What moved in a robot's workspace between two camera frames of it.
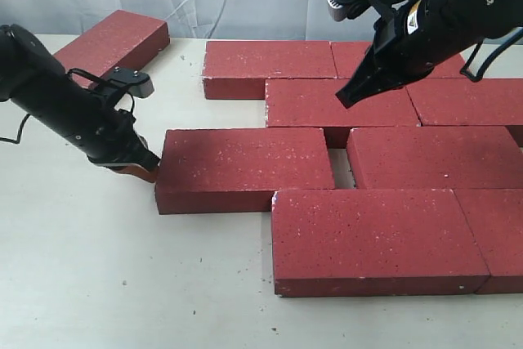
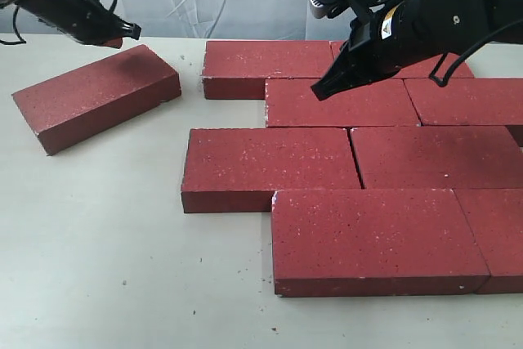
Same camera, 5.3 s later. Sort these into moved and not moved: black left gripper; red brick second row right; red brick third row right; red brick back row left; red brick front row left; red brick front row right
Moved: black left gripper
Not moved: red brick third row right; red brick front row left; red brick second row right; red brick front row right; red brick back row left
